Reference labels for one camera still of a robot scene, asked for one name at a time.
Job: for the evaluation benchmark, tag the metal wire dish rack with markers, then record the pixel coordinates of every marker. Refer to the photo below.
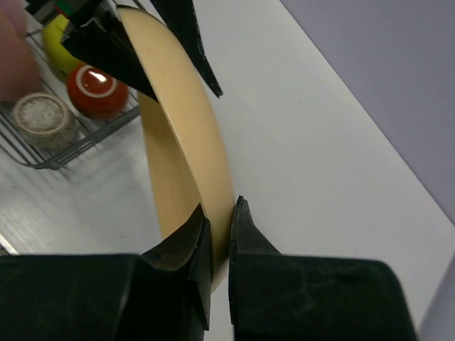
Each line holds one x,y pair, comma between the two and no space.
90,133

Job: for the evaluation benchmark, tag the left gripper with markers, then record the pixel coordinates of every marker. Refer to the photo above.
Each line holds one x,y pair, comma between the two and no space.
96,37

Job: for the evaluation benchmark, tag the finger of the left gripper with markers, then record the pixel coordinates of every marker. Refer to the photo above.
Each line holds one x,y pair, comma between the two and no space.
180,17

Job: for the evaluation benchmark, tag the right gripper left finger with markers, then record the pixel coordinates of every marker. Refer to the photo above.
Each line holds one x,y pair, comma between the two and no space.
162,294

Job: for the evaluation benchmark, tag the pink cup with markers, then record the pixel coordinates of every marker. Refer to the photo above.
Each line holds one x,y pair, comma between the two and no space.
20,74

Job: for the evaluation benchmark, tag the green bowl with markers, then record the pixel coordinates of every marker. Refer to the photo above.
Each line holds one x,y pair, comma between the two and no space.
61,62

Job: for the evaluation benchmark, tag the orange mug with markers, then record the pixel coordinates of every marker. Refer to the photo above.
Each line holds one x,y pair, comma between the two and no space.
95,94

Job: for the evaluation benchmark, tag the small speckled grey cup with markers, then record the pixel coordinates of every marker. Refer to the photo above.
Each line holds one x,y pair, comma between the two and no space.
45,121

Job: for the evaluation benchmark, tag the yellow plate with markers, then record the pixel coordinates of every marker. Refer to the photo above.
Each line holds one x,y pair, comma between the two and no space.
188,164

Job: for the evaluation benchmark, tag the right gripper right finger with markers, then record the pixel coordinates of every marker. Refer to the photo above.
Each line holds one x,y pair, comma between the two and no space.
274,296

